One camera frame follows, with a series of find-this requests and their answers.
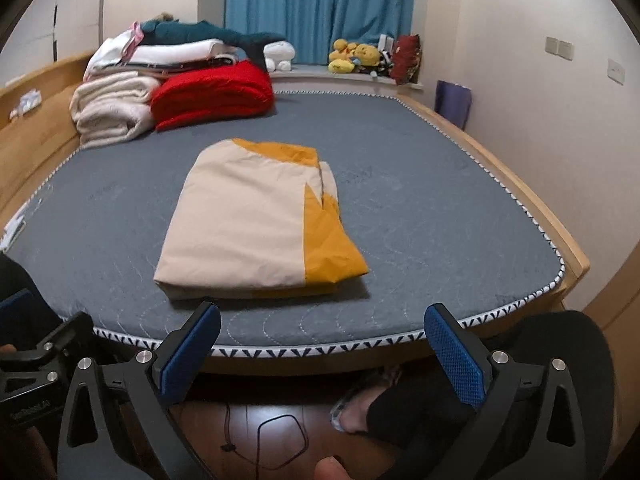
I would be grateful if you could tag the white plush toy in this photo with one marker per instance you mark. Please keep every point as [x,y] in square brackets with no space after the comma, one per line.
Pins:
[279,56]

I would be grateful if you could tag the red folded blanket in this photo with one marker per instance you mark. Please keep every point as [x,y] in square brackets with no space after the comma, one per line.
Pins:
[228,92]

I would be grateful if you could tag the wall switch plates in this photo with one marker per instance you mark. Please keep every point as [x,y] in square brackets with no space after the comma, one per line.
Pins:
[567,51]

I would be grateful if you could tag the person's foot in slipper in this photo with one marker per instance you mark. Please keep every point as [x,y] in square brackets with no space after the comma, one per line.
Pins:
[349,414]

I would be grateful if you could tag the white item on headboard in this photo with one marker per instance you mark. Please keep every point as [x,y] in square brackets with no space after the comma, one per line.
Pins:
[27,103]

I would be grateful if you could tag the blue curtain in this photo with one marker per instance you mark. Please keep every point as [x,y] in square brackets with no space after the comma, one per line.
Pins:
[312,26]

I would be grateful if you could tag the purple bag by wall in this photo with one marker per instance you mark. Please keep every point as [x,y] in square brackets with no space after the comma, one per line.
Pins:
[453,102]

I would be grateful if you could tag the grey bed mattress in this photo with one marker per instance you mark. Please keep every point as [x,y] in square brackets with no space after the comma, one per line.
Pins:
[400,199]

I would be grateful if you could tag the cream folded blanket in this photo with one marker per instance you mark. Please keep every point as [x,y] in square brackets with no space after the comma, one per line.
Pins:
[113,109]

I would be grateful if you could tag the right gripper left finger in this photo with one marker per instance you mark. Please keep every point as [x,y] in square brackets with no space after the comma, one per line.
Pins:
[183,352]

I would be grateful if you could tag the yellow plush toys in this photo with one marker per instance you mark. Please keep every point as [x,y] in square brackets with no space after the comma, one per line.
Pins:
[352,58]

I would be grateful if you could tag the beige and orange garment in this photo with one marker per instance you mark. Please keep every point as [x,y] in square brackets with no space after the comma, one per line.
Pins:
[257,220]

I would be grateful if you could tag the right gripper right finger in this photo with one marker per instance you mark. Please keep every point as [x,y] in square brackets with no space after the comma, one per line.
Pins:
[462,355]

